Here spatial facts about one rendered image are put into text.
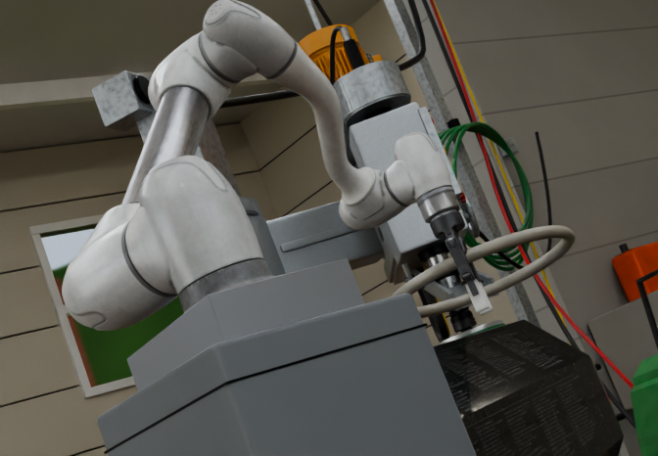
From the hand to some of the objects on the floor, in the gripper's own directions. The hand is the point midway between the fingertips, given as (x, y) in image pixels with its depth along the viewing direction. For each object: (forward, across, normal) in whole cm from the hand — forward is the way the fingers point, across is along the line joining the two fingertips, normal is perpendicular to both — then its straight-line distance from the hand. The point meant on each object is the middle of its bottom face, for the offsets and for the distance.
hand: (479, 297), depth 274 cm
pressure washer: (+71, +192, -27) cm, 206 cm away
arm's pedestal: (+87, -77, +30) cm, 120 cm away
